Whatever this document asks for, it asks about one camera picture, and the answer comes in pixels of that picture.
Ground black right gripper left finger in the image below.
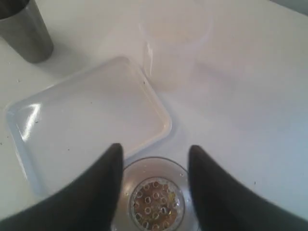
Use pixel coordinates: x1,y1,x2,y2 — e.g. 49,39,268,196
0,143,123,231

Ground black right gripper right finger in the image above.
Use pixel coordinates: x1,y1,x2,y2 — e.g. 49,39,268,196
188,145,308,231

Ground brown cereal contents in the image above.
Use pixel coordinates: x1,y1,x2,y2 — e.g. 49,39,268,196
130,178,181,231

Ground clear dome shaker lid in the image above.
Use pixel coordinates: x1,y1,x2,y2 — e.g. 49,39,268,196
110,157,200,231

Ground stainless steel cup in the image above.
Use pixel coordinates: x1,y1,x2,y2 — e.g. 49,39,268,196
0,0,54,63

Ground white plastic tray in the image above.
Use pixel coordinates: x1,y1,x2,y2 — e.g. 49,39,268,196
5,56,172,197

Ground translucent plastic container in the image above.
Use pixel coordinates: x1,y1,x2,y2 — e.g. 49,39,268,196
139,0,213,91

